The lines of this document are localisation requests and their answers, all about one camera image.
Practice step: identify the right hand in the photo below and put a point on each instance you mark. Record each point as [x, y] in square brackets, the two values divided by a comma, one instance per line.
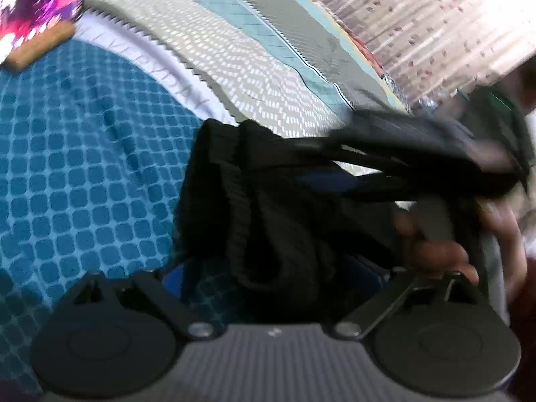
[435, 258]

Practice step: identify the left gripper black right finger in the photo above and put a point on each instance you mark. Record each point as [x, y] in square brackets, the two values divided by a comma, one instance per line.
[362, 321]

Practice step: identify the pink purple box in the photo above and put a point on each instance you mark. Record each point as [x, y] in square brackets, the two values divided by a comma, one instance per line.
[29, 28]

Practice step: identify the blue white patterned bedsheet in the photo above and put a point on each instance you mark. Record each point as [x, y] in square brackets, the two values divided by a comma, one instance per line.
[95, 135]

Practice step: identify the floral beige curtain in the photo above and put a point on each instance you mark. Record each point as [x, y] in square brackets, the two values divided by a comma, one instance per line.
[433, 48]

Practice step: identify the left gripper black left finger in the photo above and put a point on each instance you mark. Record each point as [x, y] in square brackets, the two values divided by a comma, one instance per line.
[143, 292]

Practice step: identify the black pants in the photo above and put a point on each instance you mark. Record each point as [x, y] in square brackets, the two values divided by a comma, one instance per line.
[269, 239]

